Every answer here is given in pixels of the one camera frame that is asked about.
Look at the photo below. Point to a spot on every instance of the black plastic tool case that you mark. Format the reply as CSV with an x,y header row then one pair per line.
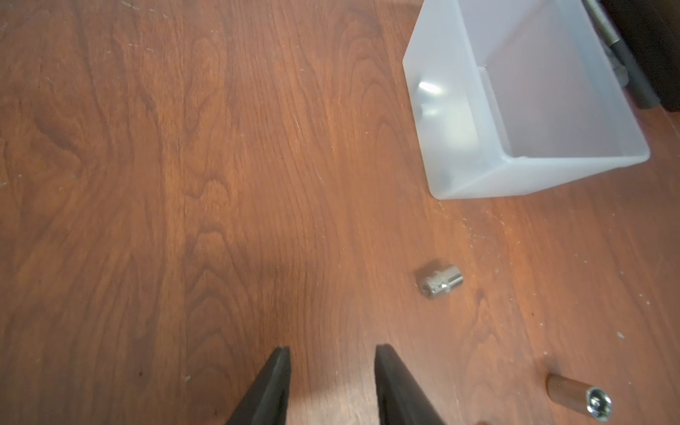
x,y
651,31

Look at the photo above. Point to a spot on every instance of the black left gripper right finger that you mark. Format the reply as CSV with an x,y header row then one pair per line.
x,y
400,399

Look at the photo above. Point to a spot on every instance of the long silver socket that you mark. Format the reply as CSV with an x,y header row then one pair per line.
x,y
579,397

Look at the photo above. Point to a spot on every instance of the translucent plastic storage box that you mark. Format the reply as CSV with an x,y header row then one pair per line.
x,y
513,97

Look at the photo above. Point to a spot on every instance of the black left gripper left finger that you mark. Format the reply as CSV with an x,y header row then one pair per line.
x,y
266,401

